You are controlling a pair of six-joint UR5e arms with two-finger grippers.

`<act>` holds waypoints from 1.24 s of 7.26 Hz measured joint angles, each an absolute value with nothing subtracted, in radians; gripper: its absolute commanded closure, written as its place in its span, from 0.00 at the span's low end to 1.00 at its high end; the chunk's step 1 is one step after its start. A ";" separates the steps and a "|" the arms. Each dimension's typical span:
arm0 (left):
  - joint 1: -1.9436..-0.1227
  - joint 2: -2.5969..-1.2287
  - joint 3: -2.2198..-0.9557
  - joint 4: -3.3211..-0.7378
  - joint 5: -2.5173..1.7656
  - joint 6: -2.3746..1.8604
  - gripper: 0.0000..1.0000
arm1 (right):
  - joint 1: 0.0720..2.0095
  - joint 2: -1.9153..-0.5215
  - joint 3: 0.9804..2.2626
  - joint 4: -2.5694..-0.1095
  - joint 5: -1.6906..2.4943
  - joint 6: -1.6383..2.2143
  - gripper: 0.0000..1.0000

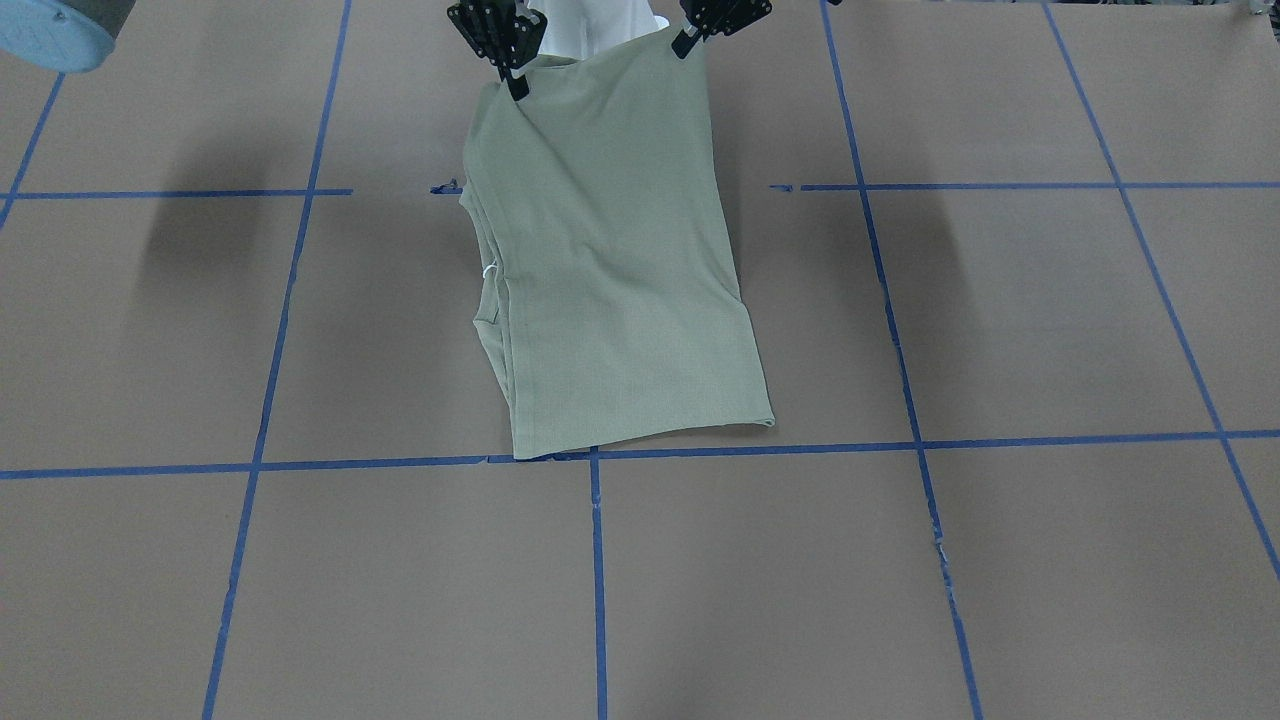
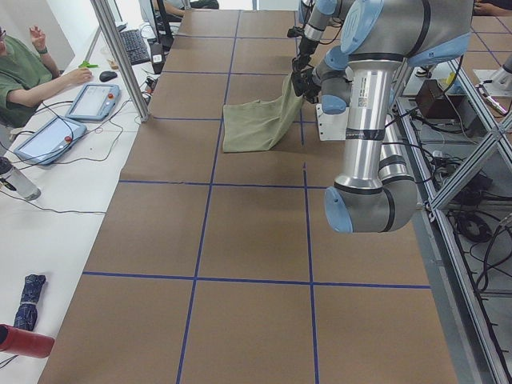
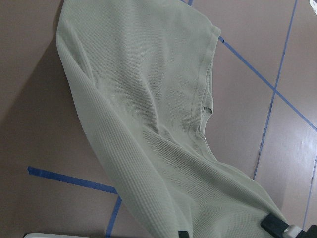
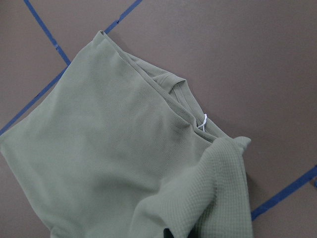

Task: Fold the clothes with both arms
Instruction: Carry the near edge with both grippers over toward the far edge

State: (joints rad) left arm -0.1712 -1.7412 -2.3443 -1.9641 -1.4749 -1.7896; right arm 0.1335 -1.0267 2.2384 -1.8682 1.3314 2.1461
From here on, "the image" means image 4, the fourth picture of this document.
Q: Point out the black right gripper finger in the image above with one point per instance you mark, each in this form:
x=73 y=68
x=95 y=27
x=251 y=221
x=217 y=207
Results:
x=167 y=233

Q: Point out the olive green long-sleeve shirt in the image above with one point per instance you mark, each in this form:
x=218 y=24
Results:
x=121 y=149

